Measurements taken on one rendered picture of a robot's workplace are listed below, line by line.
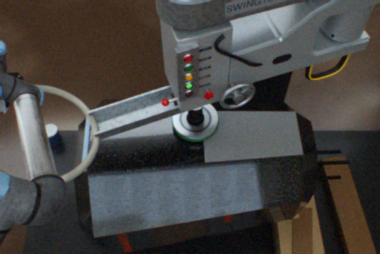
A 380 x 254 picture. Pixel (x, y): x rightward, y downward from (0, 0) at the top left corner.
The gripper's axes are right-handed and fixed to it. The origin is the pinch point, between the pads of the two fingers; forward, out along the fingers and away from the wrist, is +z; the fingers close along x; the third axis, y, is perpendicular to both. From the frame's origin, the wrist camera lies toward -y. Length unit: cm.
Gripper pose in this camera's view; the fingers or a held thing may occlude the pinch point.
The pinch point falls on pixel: (1, 105)
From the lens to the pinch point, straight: 201.3
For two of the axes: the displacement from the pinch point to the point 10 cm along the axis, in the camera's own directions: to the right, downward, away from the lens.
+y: -6.0, 5.1, -6.2
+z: -3.0, 5.8, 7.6
